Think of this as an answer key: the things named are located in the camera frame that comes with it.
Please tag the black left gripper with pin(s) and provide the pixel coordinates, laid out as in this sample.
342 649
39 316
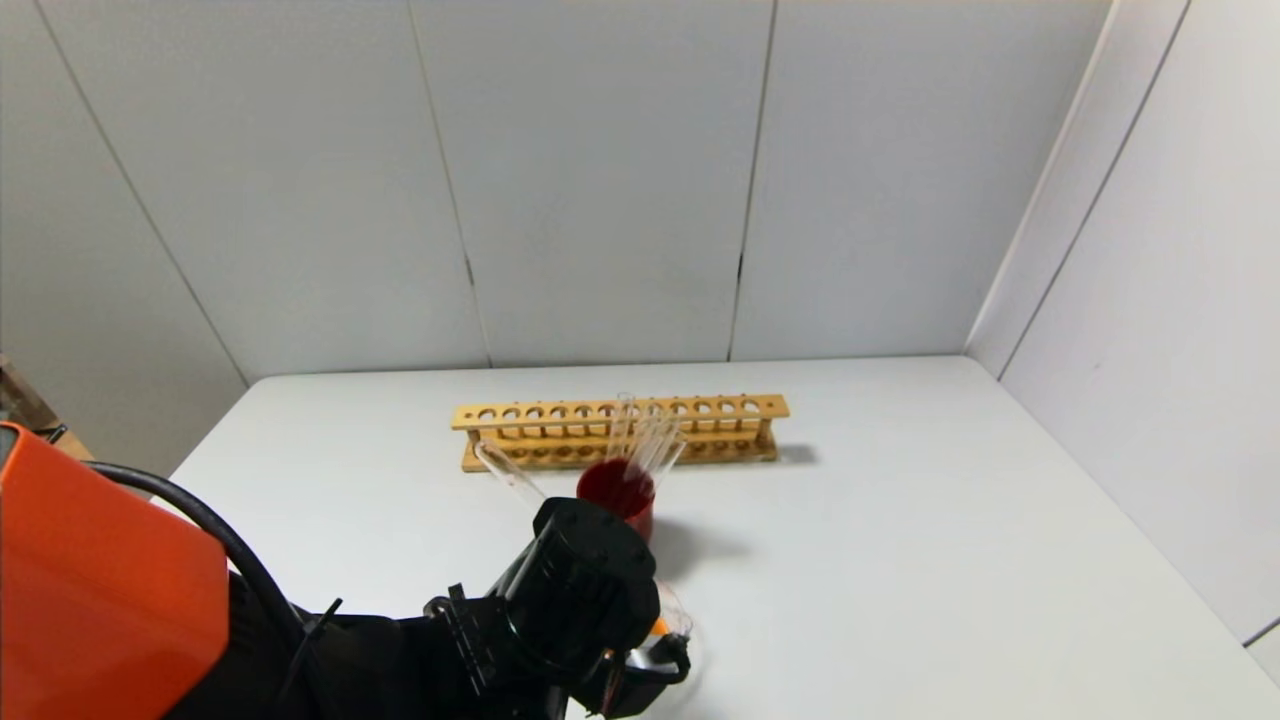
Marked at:
585 590

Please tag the test tube with red pigment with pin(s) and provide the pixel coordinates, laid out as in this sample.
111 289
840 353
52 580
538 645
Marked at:
510 475

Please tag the orange and black left arm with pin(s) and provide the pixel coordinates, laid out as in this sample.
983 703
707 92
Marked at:
100 610

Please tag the empty glass test tube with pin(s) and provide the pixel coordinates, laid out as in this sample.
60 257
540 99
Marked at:
624 425
660 440
670 462

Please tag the wooden test tube rack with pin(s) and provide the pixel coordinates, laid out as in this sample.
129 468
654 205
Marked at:
720 409

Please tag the clear glass beaker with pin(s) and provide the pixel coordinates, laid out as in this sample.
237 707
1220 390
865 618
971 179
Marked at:
680 620

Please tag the red plastic cup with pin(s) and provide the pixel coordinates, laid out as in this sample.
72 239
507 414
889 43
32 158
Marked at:
620 490

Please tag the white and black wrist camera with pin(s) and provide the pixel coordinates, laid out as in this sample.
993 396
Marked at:
650 685

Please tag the dark metal frame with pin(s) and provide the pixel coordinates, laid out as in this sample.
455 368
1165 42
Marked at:
20 390

